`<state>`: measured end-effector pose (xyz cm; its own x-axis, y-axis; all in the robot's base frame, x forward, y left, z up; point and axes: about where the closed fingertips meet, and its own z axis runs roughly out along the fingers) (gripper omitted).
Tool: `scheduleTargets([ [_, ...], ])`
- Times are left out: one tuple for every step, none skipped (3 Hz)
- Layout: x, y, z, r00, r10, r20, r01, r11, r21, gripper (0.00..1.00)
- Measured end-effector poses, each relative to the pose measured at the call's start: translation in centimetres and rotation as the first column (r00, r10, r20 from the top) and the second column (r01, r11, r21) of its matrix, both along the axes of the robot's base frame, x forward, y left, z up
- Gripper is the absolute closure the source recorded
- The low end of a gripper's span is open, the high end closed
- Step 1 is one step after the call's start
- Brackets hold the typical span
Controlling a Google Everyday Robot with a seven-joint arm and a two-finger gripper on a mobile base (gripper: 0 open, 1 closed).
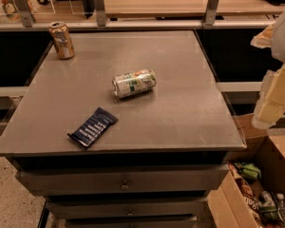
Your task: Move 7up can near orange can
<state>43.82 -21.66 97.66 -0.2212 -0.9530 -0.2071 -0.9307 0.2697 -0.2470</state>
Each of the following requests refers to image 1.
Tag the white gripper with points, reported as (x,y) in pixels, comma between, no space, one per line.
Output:
(284,39)

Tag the green white 7up can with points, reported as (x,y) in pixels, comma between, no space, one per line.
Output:
(129,84)

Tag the orange soda can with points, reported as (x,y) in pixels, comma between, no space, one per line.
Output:
(62,40)

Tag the cardboard box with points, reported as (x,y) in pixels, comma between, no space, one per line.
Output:
(266,150)

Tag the green snack bag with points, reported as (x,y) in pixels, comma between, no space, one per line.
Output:
(248,170)

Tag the brown chips bag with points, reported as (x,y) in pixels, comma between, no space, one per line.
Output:
(247,194)

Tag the clear plastic water bottle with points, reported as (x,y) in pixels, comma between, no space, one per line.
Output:
(281,205)

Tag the grey drawer cabinet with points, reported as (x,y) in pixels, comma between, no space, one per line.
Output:
(155,166)

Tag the wooden desk behind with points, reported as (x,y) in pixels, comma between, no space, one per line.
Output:
(74,10)

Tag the dark blue snack wrapper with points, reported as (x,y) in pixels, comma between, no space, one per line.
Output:
(93,128)

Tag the orange white snack package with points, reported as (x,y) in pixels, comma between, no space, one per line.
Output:
(17,11)

